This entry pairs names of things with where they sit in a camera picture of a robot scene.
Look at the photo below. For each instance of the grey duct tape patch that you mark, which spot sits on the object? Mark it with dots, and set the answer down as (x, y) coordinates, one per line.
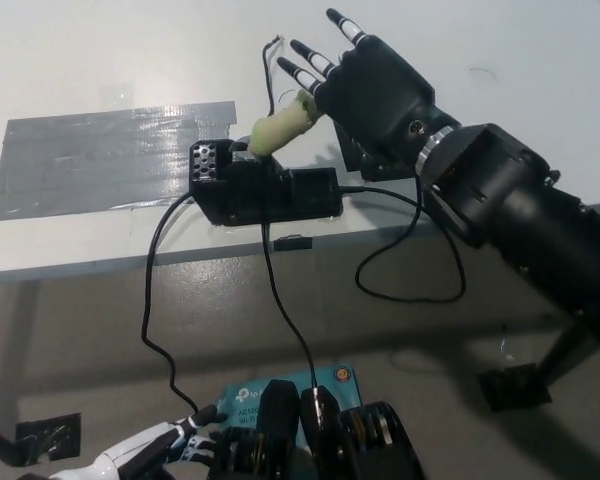
(95, 160)

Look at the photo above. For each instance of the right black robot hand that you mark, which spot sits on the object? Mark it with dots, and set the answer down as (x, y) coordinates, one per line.
(380, 90)

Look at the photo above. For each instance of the tape-wrapped soldering iron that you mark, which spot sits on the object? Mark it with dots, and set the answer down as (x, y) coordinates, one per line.
(280, 130)

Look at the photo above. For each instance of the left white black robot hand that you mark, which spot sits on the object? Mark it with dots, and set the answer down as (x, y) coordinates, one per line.
(135, 442)

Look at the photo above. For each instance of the black tape square patch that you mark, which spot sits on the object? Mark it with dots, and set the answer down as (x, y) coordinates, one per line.
(347, 150)

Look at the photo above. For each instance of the black robot torso blocks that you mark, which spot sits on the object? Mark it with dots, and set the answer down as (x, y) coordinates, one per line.
(340, 440)

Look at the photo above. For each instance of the grey table leg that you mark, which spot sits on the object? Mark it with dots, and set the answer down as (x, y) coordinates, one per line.
(16, 325)

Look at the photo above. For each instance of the teal router box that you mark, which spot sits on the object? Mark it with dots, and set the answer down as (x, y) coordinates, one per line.
(340, 385)

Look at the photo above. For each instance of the small black tape strip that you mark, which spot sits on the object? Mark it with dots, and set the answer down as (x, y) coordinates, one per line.
(293, 244)

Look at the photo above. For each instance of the black soldering station base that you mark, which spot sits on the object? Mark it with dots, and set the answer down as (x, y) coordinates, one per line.
(280, 197)

